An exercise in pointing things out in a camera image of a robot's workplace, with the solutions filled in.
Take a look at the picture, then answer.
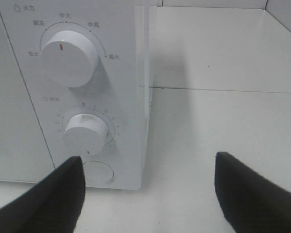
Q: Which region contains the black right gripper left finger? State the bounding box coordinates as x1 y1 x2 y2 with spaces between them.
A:
0 156 85 233

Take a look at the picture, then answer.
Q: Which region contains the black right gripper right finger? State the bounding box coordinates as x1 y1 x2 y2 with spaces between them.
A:
214 152 291 233

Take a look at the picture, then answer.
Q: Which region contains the round door release button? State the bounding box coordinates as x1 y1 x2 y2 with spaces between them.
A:
83 161 114 187

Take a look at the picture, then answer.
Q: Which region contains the white microwave door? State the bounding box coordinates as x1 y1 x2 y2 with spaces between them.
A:
0 18 54 183

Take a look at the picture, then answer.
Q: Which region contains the white timer knob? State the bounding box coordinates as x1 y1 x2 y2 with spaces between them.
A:
63 114 109 155

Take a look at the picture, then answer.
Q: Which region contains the white microwave oven body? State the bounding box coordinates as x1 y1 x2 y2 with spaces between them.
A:
0 0 157 190

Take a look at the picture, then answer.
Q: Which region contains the upper white power knob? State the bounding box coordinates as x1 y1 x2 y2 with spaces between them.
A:
40 30 99 88

